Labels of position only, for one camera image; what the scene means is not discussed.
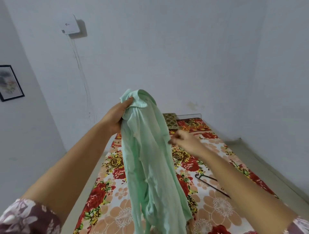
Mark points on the white wall box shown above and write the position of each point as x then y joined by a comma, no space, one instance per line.
70,24

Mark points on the purple floral left sleeve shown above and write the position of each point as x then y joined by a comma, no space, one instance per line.
26,218

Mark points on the person's right forearm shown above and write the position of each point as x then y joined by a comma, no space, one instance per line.
241,188

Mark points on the purple floral right sleeve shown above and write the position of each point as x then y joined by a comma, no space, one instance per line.
299,227

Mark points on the brown patterned pillow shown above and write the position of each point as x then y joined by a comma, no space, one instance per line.
170,121

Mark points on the person's right hand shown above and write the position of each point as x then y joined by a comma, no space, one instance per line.
188,142

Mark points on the person's left hand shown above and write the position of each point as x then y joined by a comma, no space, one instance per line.
113,117

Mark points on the person's left forearm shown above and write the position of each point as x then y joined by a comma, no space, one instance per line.
72,168

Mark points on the person's left thumb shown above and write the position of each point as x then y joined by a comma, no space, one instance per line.
126,102

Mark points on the light green shirt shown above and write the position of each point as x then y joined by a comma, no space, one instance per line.
149,156

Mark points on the metal bed headboard rail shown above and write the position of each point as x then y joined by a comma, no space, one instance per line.
190,114

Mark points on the purple floral sleeve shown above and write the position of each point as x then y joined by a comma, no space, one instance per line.
26,218
299,227

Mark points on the black framed picture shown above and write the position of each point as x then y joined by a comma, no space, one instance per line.
9,83

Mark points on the person's right fingers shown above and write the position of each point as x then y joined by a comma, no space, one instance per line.
174,139

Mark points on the floral bedsheet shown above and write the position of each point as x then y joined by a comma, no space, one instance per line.
217,207

